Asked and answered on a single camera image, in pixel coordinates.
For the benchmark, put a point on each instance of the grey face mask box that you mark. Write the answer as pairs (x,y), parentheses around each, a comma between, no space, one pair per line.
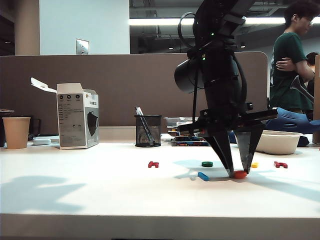
(75,120)

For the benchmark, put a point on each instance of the blue bag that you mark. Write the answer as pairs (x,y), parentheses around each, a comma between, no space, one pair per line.
(292,123)

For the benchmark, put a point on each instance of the orange letter o magnet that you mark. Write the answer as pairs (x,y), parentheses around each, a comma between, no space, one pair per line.
(240,175)

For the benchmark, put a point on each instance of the ceiling light strip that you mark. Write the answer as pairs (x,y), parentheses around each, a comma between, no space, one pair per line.
(150,21)

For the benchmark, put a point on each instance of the brown desk partition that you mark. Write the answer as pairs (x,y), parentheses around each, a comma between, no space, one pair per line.
(20,82)

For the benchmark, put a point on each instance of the clear plastic tray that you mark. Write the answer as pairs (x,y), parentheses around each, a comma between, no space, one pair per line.
(170,121)

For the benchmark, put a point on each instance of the beige pulp tray bowl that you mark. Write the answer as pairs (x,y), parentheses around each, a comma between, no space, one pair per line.
(280,143)

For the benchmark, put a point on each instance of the person in white shirt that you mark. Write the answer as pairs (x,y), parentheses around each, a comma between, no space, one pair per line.
(313,60)

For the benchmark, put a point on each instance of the black mesh pen holder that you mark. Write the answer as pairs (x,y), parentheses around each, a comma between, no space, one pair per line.
(148,135)

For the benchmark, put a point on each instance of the small white case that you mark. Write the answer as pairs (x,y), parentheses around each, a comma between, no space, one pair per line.
(41,141)

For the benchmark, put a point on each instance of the yellow letter v magnet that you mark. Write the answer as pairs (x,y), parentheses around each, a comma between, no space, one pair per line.
(255,165)

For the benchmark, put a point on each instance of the grey metal lever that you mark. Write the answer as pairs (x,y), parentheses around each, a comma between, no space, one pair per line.
(301,87)

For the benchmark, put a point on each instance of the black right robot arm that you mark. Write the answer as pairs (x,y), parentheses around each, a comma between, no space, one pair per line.
(220,70)

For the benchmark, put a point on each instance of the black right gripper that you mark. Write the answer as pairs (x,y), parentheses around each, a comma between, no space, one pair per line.
(225,110)

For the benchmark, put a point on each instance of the pen with white cap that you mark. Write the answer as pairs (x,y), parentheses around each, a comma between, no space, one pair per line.
(139,110)

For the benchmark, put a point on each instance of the blue letter l magnet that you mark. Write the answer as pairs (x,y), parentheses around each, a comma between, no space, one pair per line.
(203,176)

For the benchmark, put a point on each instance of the red letter h magnet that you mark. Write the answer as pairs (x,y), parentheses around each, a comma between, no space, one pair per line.
(280,164)
(153,164)

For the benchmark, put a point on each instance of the white marker pen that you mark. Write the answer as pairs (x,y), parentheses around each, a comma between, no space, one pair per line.
(184,123)

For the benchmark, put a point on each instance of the brown paper cup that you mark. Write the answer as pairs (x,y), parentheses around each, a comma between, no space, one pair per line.
(16,132)

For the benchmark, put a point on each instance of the letter magnet card pack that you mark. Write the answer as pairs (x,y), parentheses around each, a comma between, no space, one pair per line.
(173,129)
(190,138)
(191,143)

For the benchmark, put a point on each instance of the metal wall plate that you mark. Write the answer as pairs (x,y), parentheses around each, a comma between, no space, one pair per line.
(82,46)

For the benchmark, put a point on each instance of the green round letter magnet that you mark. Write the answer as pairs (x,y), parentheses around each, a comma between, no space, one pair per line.
(207,164)

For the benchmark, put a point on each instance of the brown wooden box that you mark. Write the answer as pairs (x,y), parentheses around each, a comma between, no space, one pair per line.
(317,112)

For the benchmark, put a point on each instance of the person in green shirt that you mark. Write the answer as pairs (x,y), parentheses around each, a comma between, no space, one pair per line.
(287,75)

